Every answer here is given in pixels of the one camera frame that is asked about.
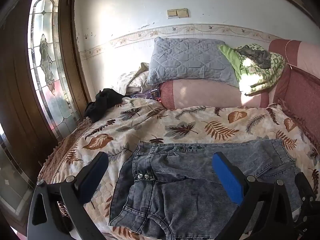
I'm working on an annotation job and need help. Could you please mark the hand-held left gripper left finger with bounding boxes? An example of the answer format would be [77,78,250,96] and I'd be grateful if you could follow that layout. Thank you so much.
[27,151,109,240]

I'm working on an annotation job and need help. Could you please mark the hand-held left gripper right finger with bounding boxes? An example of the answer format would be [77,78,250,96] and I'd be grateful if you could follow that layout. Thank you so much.
[212,152,294,240]

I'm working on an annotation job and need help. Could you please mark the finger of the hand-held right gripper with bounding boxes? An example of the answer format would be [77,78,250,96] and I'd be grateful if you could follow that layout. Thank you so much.
[295,173,317,205]

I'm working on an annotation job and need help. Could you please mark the grey denim pants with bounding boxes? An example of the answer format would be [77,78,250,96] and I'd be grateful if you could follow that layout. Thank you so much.
[109,139,303,240]

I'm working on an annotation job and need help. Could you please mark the brown ruffled bedspread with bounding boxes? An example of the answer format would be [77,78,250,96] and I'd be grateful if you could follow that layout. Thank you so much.
[37,119,93,185]

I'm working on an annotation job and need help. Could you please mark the leaf print blanket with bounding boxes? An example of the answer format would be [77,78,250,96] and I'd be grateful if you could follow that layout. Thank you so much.
[37,97,320,240]

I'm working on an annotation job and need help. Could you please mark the black cloth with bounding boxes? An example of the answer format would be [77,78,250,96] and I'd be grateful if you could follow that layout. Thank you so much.
[84,88,125,123]

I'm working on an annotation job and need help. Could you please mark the glass-paned wooden door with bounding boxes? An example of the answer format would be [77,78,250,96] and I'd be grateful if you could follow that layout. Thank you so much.
[0,122,40,233]

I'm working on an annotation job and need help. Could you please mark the pink bolster cushion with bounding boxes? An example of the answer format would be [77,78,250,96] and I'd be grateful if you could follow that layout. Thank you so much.
[159,79,275,110]

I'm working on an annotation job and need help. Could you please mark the purple packet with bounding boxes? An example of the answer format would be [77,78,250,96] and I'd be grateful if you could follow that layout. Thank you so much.
[131,89,162,102]

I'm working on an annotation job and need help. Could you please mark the pink sofa backrest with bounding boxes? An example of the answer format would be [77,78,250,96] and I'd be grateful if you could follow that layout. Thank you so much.
[260,39,320,145]

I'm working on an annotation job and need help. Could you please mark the cream quilt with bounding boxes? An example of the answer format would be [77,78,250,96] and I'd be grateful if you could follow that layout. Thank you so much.
[117,62,160,98]

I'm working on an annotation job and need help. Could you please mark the green patterned cloth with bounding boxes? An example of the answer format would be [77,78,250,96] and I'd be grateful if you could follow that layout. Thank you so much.
[217,44,286,95]

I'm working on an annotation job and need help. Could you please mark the wooden door with stained glass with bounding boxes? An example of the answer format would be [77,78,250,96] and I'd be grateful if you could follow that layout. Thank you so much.
[0,0,92,145]

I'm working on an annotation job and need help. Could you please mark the grey quilted pillow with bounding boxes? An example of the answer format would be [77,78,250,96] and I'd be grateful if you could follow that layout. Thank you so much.
[146,37,240,88]

